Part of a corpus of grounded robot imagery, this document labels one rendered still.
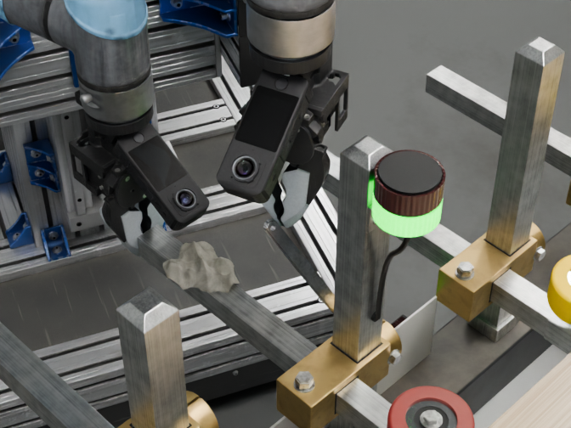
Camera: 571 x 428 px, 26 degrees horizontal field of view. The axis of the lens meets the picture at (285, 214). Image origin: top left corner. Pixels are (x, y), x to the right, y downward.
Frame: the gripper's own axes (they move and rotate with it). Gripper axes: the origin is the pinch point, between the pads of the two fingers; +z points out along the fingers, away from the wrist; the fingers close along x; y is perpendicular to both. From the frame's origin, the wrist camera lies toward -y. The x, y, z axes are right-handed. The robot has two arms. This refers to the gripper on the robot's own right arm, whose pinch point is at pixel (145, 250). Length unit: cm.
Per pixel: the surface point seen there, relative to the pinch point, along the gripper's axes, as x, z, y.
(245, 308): 0.1, -3.4, -16.7
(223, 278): -0.5, -4.5, -12.8
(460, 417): -2.1, -8.1, -43.5
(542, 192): -120, 82, 20
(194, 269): 0.7, -4.3, -9.4
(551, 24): -173, 82, 56
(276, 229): -0.6, -17.5, -20.8
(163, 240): -0.3, -3.4, -3.0
